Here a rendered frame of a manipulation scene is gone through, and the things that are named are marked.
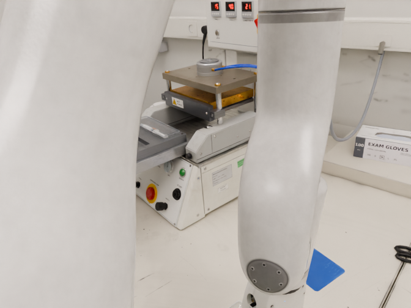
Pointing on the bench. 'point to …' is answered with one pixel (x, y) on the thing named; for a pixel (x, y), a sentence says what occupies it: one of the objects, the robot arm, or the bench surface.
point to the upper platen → (231, 98)
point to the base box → (211, 187)
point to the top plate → (212, 76)
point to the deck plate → (196, 123)
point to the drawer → (161, 157)
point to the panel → (166, 187)
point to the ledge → (367, 169)
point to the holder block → (156, 143)
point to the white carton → (383, 145)
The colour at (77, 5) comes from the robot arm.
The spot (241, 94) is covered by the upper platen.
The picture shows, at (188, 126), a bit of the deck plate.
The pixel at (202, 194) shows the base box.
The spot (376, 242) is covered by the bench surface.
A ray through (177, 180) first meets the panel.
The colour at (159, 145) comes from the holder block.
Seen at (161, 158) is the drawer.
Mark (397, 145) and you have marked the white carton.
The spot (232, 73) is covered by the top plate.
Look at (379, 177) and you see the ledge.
